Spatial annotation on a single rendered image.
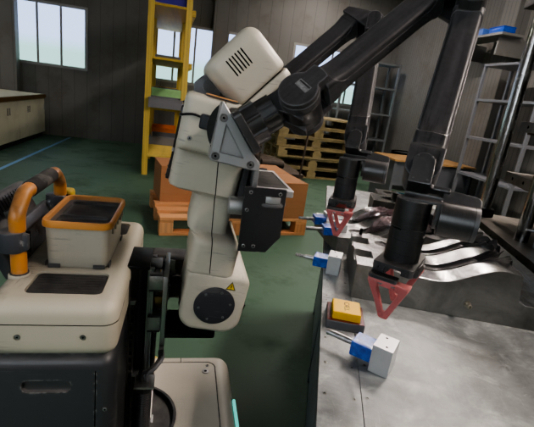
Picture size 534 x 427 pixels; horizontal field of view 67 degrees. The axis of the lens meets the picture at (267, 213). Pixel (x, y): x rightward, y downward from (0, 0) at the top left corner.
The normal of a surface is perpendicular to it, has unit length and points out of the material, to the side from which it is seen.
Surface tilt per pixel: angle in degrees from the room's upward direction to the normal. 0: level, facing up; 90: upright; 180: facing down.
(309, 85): 55
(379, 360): 90
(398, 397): 0
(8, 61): 90
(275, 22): 90
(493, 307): 90
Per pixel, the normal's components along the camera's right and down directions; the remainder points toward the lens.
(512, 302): -0.15, 0.26
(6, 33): 0.18, 0.30
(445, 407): 0.13, -0.95
